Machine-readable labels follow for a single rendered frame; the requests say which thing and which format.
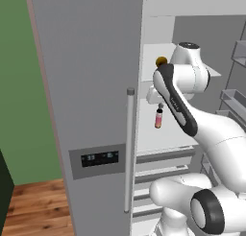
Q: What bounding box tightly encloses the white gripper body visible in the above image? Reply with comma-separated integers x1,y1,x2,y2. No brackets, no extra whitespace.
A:
146,85,163,106

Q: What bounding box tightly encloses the grey fridge door handle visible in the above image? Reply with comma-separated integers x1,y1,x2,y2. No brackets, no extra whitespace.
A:
123,87,135,214

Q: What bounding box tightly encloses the white fridge interior with shelves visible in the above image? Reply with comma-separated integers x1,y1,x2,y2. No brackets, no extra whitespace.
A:
130,0,246,236

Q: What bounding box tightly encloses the yellow lemon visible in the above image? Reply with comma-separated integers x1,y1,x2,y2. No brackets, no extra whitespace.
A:
155,56,168,68

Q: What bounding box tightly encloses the dark green cabinet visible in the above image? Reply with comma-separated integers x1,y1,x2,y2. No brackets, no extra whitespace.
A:
0,149,15,236

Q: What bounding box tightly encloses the pink bottle with black cap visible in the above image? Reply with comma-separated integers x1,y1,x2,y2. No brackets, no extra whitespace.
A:
154,107,164,130

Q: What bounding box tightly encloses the closed grey fridge door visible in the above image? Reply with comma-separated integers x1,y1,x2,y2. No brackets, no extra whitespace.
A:
24,0,144,236

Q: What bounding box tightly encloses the open fridge door with bins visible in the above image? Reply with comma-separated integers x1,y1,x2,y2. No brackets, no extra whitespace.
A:
215,14,246,135

